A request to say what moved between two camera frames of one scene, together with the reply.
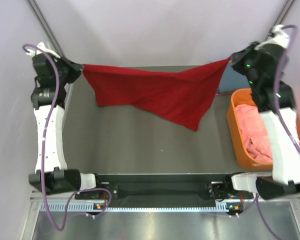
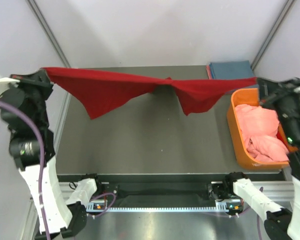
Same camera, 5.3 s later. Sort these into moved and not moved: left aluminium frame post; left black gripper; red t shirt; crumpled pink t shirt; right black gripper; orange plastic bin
Moved: left black gripper; red t shirt; right black gripper
Not moved: left aluminium frame post; crumpled pink t shirt; orange plastic bin
